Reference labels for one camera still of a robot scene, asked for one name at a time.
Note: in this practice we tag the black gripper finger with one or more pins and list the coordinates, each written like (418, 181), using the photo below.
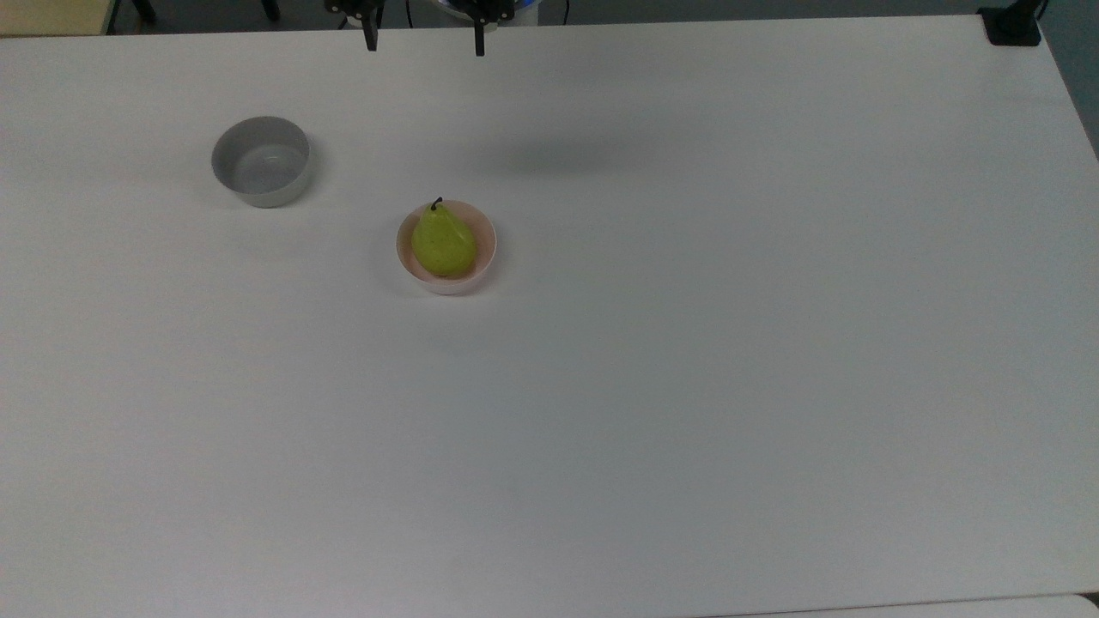
(479, 39)
(370, 36)

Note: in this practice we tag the green pear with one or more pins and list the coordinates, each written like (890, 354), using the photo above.
(443, 246)

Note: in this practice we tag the grey bowl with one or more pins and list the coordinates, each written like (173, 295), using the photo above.
(262, 163)

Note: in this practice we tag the pink bowl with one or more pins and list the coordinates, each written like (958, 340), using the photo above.
(488, 245)

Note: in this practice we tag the black chair leg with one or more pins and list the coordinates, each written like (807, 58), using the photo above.
(270, 9)
(144, 9)

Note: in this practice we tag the beige wooden furniture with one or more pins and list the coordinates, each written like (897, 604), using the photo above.
(51, 15)

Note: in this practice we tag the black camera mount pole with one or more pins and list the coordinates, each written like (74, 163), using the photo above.
(1011, 26)

